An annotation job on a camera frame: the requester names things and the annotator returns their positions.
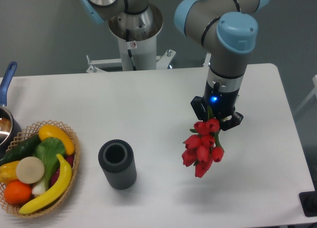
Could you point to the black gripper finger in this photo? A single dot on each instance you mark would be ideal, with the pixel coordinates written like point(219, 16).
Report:
point(236, 119)
point(200, 108)

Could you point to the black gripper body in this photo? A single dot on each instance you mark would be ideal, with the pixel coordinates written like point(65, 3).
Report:
point(221, 103)

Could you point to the red tulip bouquet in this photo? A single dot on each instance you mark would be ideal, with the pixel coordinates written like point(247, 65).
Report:
point(203, 147)

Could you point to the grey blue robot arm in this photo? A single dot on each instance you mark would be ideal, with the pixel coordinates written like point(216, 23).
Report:
point(225, 28)

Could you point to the dark grey ribbed vase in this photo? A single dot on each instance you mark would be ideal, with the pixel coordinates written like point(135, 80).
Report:
point(117, 161)

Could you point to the black device at edge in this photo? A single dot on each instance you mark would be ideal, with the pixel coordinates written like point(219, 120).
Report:
point(309, 203)

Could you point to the dark red vegetable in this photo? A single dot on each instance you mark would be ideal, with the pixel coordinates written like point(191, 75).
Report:
point(70, 160)

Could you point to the yellow squash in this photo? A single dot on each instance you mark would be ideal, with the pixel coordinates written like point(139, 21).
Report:
point(49, 130)

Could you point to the green bok choy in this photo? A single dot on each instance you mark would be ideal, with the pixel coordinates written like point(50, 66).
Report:
point(46, 151)

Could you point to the woven wicker basket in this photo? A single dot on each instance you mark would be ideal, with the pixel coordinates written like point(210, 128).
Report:
point(29, 132)

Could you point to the yellow banana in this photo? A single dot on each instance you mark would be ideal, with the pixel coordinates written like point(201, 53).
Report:
point(52, 193)

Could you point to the green cucumber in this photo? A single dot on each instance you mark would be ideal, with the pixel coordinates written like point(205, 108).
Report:
point(22, 150)

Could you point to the beige round slice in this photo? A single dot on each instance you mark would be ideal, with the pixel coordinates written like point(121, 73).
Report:
point(30, 170)

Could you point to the yellow bell pepper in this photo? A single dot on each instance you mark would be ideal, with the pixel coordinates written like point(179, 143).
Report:
point(8, 172)

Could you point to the orange fruit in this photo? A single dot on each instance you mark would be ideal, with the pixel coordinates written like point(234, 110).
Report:
point(17, 192)

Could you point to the white frame at right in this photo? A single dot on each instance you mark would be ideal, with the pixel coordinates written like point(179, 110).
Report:
point(309, 99)

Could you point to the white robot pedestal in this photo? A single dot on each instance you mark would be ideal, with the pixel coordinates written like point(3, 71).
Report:
point(137, 40)

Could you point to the blue handled saucepan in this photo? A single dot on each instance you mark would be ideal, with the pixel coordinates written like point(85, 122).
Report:
point(9, 127)

